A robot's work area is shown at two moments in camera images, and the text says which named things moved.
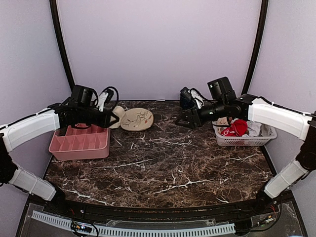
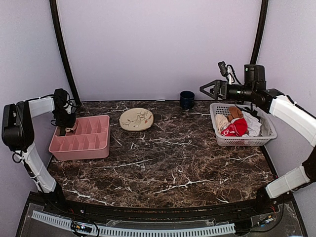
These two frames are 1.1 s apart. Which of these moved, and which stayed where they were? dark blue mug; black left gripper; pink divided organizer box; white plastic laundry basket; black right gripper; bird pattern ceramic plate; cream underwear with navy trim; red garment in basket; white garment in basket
Moved: cream underwear with navy trim; black right gripper; black left gripper
Stayed: bird pattern ceramic plate; dark blue mug; white plastic laundry basket; pink divided organizer box; red garment in basket; white garment in basket
